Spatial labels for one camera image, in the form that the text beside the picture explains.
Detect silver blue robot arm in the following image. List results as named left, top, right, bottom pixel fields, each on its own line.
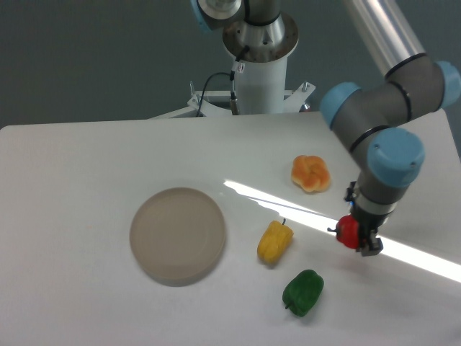
left=191, top=1, right=460, bottom=256

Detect green toy pepper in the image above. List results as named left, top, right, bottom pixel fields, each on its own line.
left=282, top=270, right=324, bottom=317

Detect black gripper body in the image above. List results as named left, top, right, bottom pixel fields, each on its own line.
left=344, top=181, right=393, bottom=238

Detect yellow toy pepper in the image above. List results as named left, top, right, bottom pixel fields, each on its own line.
left=256, top=218, right=294, bottom=265

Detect beige round plate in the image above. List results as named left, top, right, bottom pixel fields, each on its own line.
left=130, top=187, right=226, bottom=286

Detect red toy pepper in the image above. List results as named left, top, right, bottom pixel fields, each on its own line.
left=327, top=215, right=360, bottom=250

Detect orange knotted bread roll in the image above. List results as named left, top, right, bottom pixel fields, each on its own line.
left=291, top=155, right=331, bottom=193

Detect black cable with connector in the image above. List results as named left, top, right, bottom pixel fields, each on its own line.
left=196, top=45, right=251, bottom=117

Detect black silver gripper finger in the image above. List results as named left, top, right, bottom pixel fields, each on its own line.
left=355, top=229, right=383, bottom=257

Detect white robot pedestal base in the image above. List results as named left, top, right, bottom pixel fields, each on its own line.
left=149, top=16, right=320, bottom=120

